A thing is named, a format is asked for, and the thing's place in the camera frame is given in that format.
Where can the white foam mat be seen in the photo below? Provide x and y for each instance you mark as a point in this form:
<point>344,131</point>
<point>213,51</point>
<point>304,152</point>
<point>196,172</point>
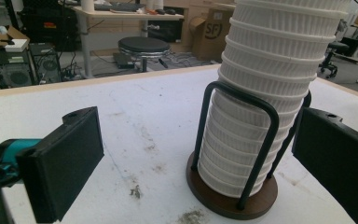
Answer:
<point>152,109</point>

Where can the light wooden desk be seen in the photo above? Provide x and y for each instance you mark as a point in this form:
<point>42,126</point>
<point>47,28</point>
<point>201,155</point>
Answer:
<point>130,15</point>

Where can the white box device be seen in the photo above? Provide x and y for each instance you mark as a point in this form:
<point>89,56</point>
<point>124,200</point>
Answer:
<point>17,45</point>

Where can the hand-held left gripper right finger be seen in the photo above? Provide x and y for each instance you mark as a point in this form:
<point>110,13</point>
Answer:
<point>338,161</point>

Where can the black office chair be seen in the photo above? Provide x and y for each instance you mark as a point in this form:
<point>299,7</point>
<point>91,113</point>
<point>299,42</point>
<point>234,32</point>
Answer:
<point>337,46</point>

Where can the brown cardboard box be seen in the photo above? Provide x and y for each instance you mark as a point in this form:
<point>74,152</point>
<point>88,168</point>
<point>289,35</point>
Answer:
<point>211,31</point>

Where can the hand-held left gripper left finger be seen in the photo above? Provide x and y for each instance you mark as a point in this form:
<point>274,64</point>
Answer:
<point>62,168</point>

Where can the black round stool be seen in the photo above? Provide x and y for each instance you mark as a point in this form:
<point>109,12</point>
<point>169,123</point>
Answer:
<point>144,44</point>

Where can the black keyboard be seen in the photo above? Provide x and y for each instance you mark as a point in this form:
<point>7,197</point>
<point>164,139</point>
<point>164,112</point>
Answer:
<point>121,6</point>

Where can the stack of white paper cups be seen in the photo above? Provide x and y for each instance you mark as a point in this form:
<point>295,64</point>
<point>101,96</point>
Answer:
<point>270,46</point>

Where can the black computer tower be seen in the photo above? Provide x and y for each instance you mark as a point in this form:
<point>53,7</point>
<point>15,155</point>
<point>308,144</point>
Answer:
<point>12,73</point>
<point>48,65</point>

